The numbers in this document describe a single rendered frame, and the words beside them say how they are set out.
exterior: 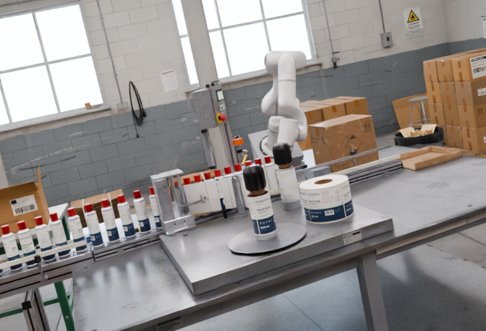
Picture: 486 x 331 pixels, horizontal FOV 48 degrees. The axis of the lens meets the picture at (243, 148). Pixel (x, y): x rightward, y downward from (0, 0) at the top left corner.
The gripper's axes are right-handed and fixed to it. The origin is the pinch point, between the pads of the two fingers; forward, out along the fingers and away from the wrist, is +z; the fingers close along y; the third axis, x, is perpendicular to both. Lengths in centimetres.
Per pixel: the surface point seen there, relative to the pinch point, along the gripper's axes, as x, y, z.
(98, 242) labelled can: -86, 3, 35
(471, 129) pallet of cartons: 301, -216, -49
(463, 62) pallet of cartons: 276, -215, -117
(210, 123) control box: -40.2, -0.9, -24.2
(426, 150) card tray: 94, -13, -24
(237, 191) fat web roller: -29.3, 20.9, 4.3
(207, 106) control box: -42, 0, -32
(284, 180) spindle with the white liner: -11.6, 31.3, -3.8
